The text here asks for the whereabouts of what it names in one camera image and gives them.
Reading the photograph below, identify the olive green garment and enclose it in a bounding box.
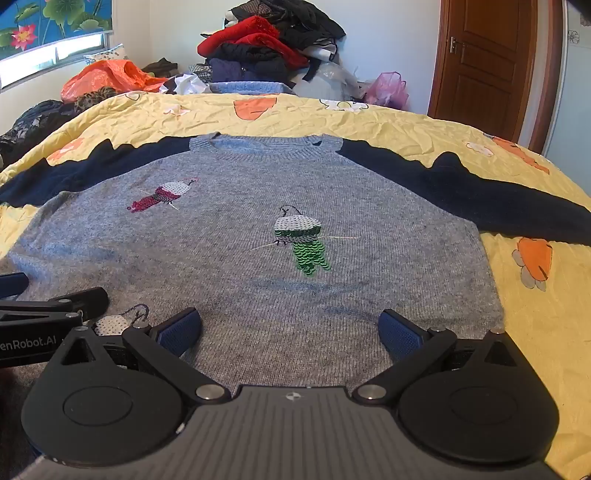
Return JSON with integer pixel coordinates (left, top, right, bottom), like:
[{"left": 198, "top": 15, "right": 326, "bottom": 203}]
[{"left": 141, "top": 57, "right": 179, "bottom": 80}]

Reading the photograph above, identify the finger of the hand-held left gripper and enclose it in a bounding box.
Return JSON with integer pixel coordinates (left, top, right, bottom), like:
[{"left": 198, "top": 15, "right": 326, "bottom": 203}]
[
  {"left": 0, "top": 287, "right": 110, "bottom": 324},
  {"left": 0, "top": 272, "right": 29, "bottom": 298}
]

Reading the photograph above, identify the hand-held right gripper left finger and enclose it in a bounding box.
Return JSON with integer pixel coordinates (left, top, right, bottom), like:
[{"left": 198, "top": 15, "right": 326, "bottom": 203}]
[{"left": 56, "top": 308, "right": 232, "bottom": 405}]

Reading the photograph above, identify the window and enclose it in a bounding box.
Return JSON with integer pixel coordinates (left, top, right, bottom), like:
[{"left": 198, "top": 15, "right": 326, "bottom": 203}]
[{"left": 0, "top": 32, "right": 112, "bottom": 90}]

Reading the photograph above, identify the orange plastic bag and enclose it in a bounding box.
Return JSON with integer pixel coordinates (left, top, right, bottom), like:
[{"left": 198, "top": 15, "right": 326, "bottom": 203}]
[{"left": 60, "top": 59, "right": 168, "bottom": 103}]

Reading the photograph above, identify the brown wooden door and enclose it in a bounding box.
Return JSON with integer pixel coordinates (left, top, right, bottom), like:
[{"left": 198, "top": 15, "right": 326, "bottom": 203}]
[{"left": 427, "top": 0, "right": 566, "bottom": 155}]

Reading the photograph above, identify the grey sweater with navy sleeves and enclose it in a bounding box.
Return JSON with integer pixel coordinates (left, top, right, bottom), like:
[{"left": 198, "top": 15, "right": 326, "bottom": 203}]
[{"left": 0, "top": 132, "right": 591, "bottom": 393}]

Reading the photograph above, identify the pink plastic bag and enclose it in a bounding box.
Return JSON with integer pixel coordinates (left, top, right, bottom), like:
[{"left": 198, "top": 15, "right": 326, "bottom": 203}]
[{"left": 365, "top": 71, "right": 411, "bottom": 110}]

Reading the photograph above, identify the blue knitted garment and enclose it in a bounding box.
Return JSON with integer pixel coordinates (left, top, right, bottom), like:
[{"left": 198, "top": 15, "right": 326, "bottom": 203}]
[{"left": 209, "top": 80, "right": 298, "bottom": 97}]

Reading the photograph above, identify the red garment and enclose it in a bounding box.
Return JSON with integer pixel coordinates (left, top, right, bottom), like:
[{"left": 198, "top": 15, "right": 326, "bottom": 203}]
[{"left": 197, "top": 15, "right": 309, "bottom": 69}]

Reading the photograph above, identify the yellow flower print blanket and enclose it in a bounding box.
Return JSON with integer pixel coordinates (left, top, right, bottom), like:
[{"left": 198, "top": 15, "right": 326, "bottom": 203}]
[{"left": 0, "top": 91, "right": 591, "bottom": 480}]

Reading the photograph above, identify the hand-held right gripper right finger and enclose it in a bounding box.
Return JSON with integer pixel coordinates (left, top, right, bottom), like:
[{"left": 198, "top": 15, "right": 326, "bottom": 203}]
[{"left": 352, "top": 308, "right": 530, "bottom": 405}]

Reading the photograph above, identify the blue patterned pillow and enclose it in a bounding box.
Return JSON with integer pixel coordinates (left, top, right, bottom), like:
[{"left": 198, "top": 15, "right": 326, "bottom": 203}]
[{"left": 83, "top": 44, "right": 131, "bottom": 66}]

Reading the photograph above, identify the pile of dark clothes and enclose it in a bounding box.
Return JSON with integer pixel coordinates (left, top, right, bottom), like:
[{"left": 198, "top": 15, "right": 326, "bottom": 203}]
[{"left": 190, "top": 0, "right": 347, "bottom": 88}]

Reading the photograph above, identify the lotus print window blind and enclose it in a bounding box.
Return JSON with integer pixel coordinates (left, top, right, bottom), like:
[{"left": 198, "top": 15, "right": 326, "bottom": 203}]
[{"left": 0, "top": 0, "right": 114, "bottom": 63}]

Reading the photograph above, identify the dark patterned cloth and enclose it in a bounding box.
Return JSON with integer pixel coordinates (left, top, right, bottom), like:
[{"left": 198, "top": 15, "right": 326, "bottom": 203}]
[{"left": 0, "top": 87, "right": 118, "bottom": 169}]

